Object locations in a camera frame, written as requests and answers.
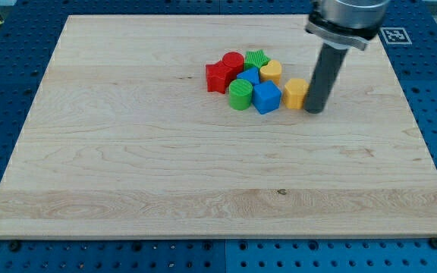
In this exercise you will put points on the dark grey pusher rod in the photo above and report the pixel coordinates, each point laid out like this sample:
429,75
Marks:
325,73

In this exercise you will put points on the yellow hexagon block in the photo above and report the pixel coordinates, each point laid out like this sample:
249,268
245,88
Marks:
295,92

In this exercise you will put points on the yellow heart block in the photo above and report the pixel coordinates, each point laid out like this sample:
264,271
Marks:
271,71

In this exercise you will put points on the green star block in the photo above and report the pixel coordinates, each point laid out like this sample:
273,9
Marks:
256,59

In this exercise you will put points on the red star block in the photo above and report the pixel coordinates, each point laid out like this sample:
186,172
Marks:
217,76

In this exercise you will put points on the white fiducial marker tag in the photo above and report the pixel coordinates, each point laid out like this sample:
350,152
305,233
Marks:
395,36

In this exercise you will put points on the blue cube block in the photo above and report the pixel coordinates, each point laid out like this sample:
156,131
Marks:
266,97

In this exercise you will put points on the small blue block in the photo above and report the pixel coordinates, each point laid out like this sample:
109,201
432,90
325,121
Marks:
251,75

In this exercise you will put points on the green cylinder block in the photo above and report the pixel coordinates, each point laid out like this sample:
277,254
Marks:
240,94

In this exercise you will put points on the red cylinder block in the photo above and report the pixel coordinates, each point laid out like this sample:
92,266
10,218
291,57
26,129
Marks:
235,61

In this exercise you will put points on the light wooden board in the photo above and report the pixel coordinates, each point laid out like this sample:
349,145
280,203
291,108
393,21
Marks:
123,141

